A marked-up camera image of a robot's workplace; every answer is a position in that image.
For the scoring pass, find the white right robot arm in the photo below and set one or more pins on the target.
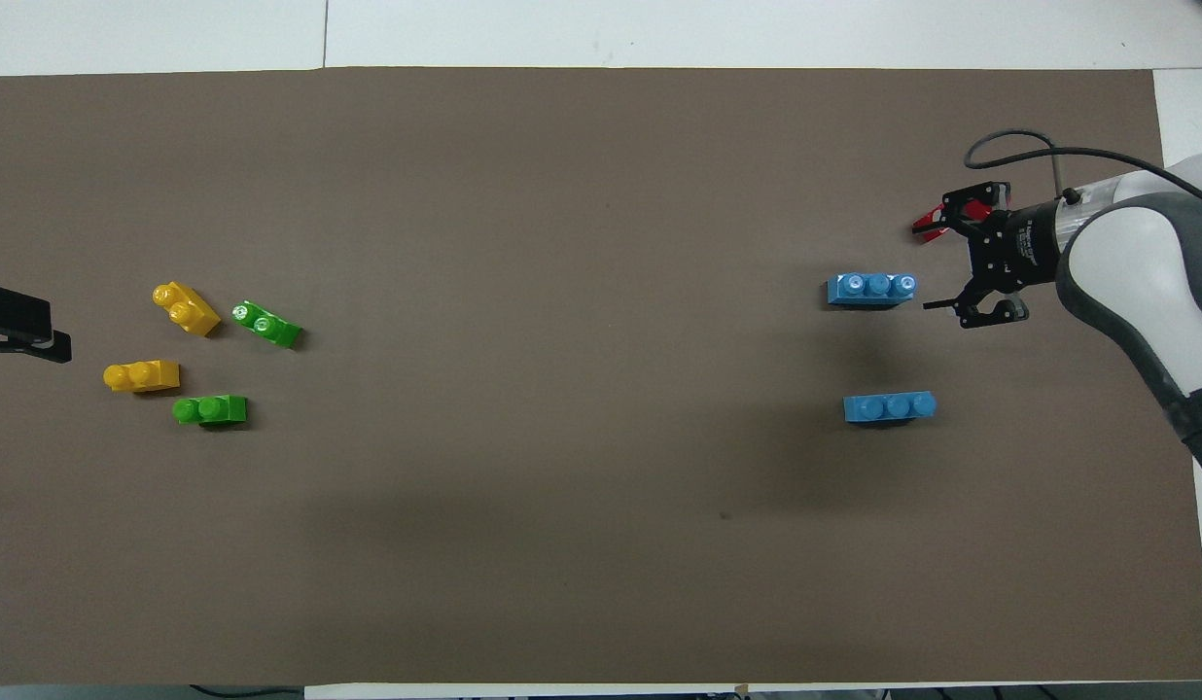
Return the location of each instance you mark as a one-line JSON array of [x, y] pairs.
[[1136, 253]]

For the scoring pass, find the red small toy block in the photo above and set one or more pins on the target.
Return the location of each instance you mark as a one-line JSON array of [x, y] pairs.
[[932, 224], [977, 208]]

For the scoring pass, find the blue three-stud toy block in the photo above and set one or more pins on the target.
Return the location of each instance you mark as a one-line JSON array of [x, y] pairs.
[[891, 407], [871, 290]]

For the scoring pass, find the yellow two-stud toy block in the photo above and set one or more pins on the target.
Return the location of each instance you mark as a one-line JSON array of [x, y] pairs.
[[186, 308], [142, 375]]

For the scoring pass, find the brown table mat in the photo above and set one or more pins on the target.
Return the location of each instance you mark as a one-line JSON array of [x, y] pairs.
[[562, 486]]

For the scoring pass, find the green two-stud toy block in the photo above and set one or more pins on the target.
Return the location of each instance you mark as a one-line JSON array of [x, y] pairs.
[[212, 410], [267, 326]]

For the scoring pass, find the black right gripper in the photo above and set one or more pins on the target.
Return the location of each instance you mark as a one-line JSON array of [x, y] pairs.
[[1014, 245]]

